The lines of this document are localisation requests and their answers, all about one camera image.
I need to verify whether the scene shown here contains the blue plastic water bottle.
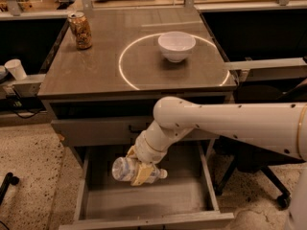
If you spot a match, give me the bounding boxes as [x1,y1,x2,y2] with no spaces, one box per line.
[111,157,168,184]

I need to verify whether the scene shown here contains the black office chair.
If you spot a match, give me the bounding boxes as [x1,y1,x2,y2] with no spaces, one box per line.
[214,80,307,210]

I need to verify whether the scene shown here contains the black power adapter with cable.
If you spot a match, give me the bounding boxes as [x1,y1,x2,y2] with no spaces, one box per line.
[0,88,45,119]

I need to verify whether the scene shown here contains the grey upper drawer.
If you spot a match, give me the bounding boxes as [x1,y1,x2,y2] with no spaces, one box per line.
[51,113,222,148]

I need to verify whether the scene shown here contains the white paper cup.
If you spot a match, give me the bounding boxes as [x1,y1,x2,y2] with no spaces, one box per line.
[5,59,27,81]

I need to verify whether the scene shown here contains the black chair base left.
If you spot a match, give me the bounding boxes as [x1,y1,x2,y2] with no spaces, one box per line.
[0,172,19,205]

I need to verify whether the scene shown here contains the open grey middle drawer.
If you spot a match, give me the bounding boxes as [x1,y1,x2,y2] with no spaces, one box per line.
[59,143,234,230]

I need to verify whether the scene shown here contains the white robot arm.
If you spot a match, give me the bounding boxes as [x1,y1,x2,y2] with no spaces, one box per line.
[128,97,307,186]

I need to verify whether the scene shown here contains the grey drawer cabinet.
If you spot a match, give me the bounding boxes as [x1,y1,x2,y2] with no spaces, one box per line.
[36,6,238,230]

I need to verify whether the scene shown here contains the white ceramic bowl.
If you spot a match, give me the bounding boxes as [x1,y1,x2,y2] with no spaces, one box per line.
[158,32,196,62]

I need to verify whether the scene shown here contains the orange drink can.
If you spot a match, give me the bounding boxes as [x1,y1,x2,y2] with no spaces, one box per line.
[68,11,92,50]

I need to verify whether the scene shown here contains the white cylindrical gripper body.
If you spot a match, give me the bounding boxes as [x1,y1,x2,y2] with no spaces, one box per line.
[133,131,167,164]

